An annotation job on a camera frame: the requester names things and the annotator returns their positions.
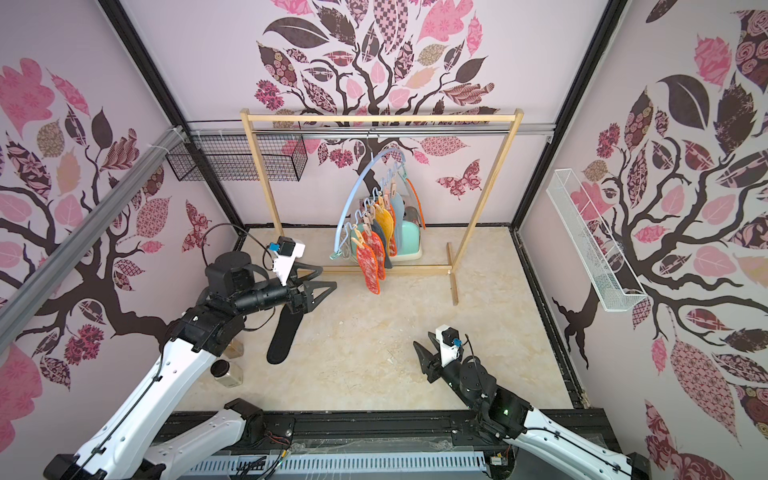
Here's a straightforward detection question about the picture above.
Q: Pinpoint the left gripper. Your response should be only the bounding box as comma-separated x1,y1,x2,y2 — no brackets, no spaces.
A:
232,263,335,316

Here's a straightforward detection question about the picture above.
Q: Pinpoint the black insole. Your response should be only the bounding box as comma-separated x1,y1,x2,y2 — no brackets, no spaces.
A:
266,306,304,365

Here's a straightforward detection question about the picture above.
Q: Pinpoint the red patterned insole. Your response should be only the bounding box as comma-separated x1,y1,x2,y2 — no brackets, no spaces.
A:
366,231,386,280
354,240,380,295

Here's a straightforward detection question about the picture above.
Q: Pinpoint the light blue clip hanger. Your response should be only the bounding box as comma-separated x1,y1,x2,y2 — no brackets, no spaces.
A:
330,147,406,260

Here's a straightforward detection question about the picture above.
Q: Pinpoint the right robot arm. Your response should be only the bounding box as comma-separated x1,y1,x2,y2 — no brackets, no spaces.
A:
413,338,652,479

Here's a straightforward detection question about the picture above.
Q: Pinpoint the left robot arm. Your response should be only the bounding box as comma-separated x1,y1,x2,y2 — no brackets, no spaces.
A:
43,249,337,479

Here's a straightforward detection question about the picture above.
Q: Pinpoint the dark grey insole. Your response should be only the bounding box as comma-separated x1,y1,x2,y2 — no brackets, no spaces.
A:
371,221,393,269

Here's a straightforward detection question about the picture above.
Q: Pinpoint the yellow insole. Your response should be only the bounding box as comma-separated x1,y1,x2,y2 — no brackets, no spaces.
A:
375,205,394,249

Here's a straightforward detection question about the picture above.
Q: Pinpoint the mint green toaster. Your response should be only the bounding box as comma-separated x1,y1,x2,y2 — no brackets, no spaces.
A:
390,206,423,263

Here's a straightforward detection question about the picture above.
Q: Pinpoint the light blue insole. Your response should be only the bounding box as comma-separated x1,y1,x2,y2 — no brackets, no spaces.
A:
390,192,405,246

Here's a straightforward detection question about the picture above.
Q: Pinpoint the orange edged insole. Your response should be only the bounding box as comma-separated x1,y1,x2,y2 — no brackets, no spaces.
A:
405,176,427,229

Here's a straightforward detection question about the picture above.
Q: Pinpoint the wooden clothes rack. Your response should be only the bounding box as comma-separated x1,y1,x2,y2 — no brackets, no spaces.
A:
240,108,525,306

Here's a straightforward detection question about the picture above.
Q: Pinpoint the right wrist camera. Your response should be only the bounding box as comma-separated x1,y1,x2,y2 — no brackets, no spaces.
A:
435,325,463,367

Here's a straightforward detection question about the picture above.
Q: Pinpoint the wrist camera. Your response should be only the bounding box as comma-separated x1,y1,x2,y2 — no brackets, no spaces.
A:
435,325,463,367
268,236,306,286

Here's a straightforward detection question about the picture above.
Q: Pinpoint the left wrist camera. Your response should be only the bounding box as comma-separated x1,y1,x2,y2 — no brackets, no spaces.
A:
268,236,306,286

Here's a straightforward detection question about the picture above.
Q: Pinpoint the white slotted cable duct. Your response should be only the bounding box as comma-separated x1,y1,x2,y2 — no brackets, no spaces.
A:
180,451,487,479

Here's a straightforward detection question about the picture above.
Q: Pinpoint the black wire basket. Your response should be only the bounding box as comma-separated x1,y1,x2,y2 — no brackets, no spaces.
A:
166,134,308,182

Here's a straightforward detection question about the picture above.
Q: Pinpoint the white wire shelf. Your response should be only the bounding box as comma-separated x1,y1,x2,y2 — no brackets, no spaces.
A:
546,169,648,313

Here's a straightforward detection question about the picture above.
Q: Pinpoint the grey aluminium rail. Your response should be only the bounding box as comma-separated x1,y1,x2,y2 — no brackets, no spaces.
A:
1,126,184,349

